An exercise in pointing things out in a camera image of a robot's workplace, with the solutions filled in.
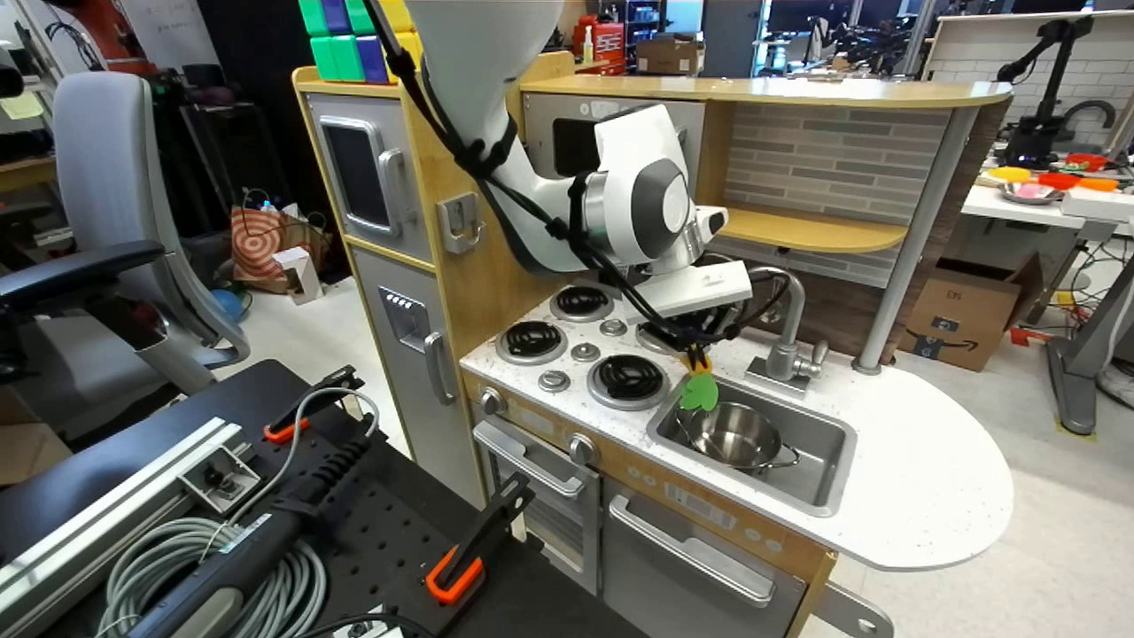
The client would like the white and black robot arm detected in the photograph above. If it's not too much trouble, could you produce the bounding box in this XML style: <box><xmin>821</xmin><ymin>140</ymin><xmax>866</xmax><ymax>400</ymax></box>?
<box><xmin>370</xmin><ymin>0</ymin><xmax>750</xmax><ymax>348</ymax></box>

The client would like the orange handled clamp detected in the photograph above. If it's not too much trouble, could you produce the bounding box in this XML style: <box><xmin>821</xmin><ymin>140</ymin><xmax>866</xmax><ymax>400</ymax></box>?
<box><xmin>423</xmin><ymin>473</ymin><xmax>539</xmax><ymax>608</ymax></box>

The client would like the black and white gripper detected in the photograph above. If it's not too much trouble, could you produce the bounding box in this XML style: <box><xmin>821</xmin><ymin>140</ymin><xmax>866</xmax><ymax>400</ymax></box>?
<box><xmin>633</xmin><ymin>263</ymin><xmax>750</xmax><ymax>349</ymax></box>

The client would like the grey toy microwave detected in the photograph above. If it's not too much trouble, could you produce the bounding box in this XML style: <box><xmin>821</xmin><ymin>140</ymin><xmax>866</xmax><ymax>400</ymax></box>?
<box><xmin>307</xmin><ymin>96</ymin><xmax>430</xmax><ymax>258</ymax></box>

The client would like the black perforated mounting board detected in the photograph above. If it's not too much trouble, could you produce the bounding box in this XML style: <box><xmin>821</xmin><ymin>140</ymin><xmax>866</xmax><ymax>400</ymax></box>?
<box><xmin>0</xmin><ymin>360</ymin><xmax>646</xmax><ymax>638</ymax></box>

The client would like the toy kitchen play set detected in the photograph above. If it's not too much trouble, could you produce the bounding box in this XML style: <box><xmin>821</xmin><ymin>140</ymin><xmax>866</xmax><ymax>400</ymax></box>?
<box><xmin>291</xmin><ymin>68</ymin><xmax>1012</xmax><ymax>618</ymax></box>

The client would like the silver toy faucet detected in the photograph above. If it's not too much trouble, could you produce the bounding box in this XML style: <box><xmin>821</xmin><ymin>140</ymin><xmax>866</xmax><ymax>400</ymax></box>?
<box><xmin>750</xmin><ymin>264</ymin><xmax>826</xmax><ymax>387</ymax></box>

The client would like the grey toy sink basin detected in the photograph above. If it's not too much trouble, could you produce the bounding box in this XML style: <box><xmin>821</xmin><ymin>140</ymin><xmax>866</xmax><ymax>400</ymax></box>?
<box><xmin>650</xmin><ymin>384</ymin><xmax>858</xmax><ymax>516</ymax></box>

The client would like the coiled grey cable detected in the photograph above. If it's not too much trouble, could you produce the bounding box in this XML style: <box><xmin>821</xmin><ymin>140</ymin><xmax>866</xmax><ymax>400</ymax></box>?
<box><xmin>91</xmin><ymin>515</ymin><xmax>333</xmax><ymax>638</ymax></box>

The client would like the blue foam block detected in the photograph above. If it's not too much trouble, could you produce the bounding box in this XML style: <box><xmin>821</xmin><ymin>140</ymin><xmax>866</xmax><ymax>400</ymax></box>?
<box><xmin>353</xmin><ymin>34</ymin><xmax>391</xmax><ymax>83</ymax></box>

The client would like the silver aluminium extrusion rail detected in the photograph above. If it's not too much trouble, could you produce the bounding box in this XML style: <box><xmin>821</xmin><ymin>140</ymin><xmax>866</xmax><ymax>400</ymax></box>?
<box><xmin>0</xmin><ymin>419</ymin><xmax>238</xmax><ymax>638</ymax></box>

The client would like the green foam block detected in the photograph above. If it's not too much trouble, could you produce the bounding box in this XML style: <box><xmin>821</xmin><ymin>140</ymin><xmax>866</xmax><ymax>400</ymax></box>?
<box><xmin>298</xmin><ymin>0</ymin><xmax>370</xmax><ymax>80</ymax></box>

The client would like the orange carrot plush toy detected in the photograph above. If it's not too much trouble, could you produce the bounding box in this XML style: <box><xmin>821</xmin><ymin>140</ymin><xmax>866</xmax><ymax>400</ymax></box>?
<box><xmin>678</xmin><ymin>367</ymin><xmax>718</xmax><ymax>414</ymax></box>

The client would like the cardboard box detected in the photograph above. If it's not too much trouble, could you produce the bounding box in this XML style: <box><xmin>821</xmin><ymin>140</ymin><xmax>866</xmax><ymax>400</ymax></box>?
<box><xmin>899</xmin><ymin>254</ymin><xmax>1043</xmax><ymax>372</ymax></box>

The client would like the black spiral stove burner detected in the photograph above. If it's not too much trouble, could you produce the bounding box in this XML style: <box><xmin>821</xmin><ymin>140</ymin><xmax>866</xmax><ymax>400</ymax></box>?
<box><xmin>552</xmin><ymin>283</ymin><xmax>613</xmax><ymax>317</ymax></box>
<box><xmin>590</xmin><ymin>353</ymin><xmax>665</xmax><ymax>411</ymax></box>
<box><xmin>500</xmin><ymin>317</ymin><xmax>568</xmax><ymax>363</ymax></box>

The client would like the small silver metal pot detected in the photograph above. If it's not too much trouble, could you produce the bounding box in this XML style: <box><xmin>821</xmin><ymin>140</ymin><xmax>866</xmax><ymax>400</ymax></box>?
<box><xmin>691</xmin><ymin>400</ymin><xmax>784</xmax><ymax>471</ymax></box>

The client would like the grey office chair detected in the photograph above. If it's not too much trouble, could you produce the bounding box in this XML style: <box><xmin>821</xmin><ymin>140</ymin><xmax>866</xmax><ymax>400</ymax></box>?
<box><xmin>0</xmin><ymin>70</ymin><xmax>251</xmax><ymax>394</ymax></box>

